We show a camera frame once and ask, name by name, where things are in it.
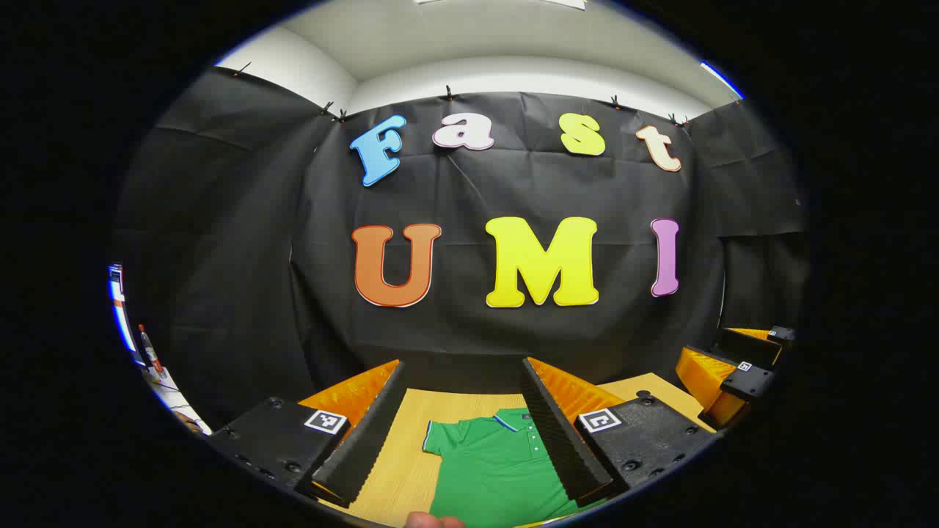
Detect white printed banner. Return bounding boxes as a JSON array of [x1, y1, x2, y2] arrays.
[[109, 264, 144, 365]]

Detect green T-shirt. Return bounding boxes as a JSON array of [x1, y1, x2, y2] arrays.
[[422, 408, 608, 528]]

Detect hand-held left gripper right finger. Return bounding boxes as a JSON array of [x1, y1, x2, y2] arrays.
[[519, 357, 718, 508]]

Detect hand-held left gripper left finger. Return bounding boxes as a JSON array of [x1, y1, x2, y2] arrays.
[[209, 359, 408, 508]]

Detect red capped bottle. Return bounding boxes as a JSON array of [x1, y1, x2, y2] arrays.
[[138, 324, 164, 375]]

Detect white paper sheets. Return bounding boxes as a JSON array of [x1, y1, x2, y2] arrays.
[[143, 365, 213, 435]]

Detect black backdrop cloth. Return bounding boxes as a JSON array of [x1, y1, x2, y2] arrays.
[[110, 66, 811, 433]]

